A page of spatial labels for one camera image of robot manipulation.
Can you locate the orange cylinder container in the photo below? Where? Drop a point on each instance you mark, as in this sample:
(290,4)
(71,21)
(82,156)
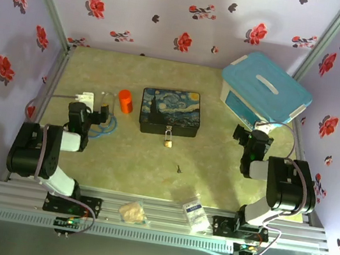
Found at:
(125,101)

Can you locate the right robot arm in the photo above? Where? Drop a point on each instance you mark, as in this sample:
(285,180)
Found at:
(290,185)

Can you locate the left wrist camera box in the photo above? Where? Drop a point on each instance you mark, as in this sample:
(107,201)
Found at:
(86,98)

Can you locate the white storage box blue lid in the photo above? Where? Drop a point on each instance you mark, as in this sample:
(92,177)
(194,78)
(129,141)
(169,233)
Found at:
(260,90)

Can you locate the blue stethoscope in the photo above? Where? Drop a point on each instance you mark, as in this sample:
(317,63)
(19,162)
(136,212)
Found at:
(106,130)

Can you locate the clear bag beige contents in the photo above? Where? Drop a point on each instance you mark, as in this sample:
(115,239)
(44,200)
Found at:
(133,213)

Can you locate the small dark key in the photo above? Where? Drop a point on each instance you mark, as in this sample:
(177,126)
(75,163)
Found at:
(178,168)

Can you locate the brass padlock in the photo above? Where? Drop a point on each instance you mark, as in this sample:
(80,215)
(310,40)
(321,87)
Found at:
(167,143)

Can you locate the silver box hasp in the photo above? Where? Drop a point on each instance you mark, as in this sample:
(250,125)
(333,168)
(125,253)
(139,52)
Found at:
(169,128)

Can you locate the aluminium frame rail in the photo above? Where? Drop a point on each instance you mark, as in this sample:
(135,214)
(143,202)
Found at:
(162,217)

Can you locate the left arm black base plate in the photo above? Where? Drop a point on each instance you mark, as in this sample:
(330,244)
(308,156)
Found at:
(92,207)

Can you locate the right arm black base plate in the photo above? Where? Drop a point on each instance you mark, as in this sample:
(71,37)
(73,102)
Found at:
(222,226)

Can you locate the white blue packet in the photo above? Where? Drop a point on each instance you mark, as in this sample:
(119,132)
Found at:
(196,214)

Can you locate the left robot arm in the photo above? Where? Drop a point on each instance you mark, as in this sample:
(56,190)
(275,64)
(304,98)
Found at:
(32,157)

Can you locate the starry night tin box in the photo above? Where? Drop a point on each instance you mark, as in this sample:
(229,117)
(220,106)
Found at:
(171,110)

